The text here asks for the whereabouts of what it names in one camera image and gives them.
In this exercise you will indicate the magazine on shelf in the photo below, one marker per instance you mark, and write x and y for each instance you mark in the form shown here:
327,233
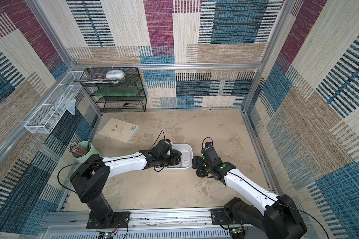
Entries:
99,79

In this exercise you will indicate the green pencil cup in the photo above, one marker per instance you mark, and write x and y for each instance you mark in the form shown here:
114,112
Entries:
91,151

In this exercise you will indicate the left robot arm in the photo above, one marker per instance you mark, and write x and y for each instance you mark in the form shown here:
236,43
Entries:
90,178

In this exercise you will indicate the beige booklet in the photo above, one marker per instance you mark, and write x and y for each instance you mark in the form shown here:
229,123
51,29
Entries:
119,130

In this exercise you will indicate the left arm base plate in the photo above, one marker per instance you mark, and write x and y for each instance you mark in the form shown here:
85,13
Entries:
114,220

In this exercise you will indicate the white storage box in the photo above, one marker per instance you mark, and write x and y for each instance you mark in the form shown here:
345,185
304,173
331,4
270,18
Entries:
181,147

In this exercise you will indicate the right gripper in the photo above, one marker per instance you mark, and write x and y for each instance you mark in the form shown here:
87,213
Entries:
198,164

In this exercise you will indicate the white round device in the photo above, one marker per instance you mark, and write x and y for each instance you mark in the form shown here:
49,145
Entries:
115,74

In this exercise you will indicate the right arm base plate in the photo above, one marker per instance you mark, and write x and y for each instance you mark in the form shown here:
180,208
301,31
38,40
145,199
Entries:
220,216

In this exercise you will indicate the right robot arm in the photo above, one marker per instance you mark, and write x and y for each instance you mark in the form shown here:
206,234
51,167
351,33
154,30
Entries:
277,216

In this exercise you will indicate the black wire shelf rack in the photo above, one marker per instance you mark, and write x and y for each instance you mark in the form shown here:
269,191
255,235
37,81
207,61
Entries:
128,95

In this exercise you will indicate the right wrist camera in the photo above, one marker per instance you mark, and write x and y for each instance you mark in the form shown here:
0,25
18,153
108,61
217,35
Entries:
207,144

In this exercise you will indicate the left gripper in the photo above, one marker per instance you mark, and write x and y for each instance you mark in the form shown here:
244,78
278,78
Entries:
174,157

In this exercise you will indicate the aluminium front rail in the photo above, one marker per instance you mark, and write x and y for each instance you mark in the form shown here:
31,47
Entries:
171,223

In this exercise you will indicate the small black Lecoo mouse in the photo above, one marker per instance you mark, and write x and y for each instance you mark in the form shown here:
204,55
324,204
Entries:
201,173

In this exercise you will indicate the white wire wall basket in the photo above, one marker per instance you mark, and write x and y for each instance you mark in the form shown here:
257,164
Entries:
49,113

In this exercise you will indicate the coloured pencils bundle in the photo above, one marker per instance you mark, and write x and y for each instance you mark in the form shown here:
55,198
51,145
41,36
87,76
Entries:
77,150

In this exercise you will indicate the white mouse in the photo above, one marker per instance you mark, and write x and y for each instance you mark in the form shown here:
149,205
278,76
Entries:
185,159

